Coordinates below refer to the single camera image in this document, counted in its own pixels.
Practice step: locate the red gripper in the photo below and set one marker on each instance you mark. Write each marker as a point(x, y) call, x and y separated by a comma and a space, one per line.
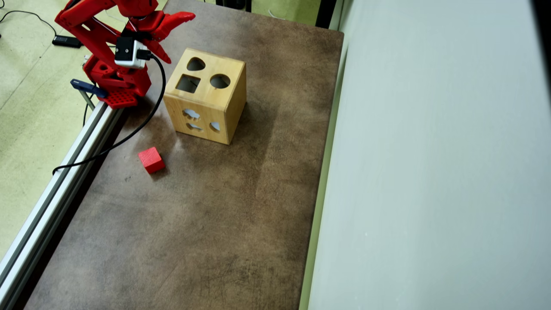
point(151, 23)

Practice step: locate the red cube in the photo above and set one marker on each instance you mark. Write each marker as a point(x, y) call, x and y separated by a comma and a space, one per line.
point(151, 160)

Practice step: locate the red robot arm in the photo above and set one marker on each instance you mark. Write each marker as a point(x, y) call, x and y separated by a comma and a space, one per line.
point(86, 30)

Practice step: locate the wooden shape sorter box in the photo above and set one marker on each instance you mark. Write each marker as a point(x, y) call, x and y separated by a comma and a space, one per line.
point(206, 97)

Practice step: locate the black power adapter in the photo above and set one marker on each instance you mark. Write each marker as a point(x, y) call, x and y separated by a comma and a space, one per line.
point(66, 41)

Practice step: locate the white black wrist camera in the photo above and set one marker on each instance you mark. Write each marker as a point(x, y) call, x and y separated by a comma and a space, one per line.
point(127, 51)

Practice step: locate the dark vertical post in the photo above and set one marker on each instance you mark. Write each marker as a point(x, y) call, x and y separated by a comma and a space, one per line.
point(326, 13)

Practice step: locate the aluminium profile rail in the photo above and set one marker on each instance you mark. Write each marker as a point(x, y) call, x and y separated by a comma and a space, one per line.
point(43, 206)

